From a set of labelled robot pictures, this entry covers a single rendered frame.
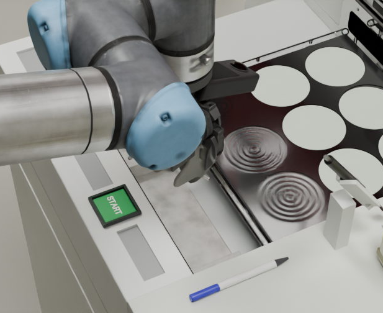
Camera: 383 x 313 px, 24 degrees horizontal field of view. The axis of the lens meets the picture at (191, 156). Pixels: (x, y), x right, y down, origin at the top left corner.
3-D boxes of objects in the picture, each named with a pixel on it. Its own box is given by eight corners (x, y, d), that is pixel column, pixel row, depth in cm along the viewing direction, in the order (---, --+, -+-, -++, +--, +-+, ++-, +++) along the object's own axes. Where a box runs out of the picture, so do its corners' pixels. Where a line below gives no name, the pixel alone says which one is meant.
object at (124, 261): (54, 92, 159) (45, 30, 149) (193, 334, 126) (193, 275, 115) (3, 108, 157) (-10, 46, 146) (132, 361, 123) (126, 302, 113)
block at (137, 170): (164, 149, 142) (164, 136, 139) (173, 164, 140) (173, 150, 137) (117, 166, 139) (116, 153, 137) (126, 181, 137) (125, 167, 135)
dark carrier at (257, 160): (346, 36, 159) (346, 33, 158) (470, 165, 137) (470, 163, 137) (168, 95, 148) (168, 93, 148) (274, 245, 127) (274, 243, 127)
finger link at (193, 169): (164, 200, 114) (162, 152, 107) (196, 175, 117) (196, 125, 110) (182, 214, 113) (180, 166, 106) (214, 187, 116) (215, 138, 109)
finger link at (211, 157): (185, 157, 113) (185, 108, 106) (195, 149, 113) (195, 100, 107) (213, 176, 110) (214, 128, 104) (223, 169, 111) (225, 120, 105)
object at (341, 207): (357, 217, 121) (371, 148, 112) (373, 238, 119) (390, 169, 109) (318, 233, 119) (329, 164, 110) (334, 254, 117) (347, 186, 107)
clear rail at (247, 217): (163, 92, 149) (163, 86, 148) (278, 256, 126) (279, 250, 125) (156, 95, 149) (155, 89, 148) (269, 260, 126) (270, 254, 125)
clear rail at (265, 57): (345, 31, 160) (346, 25, 159) (349, 36, 159) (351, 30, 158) (156, 95, 149) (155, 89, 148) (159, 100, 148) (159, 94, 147)
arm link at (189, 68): (179, 2, 100) (233, 35, 96) (179, 33, 104) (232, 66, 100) (130, 34, 97) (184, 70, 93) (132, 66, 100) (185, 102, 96)
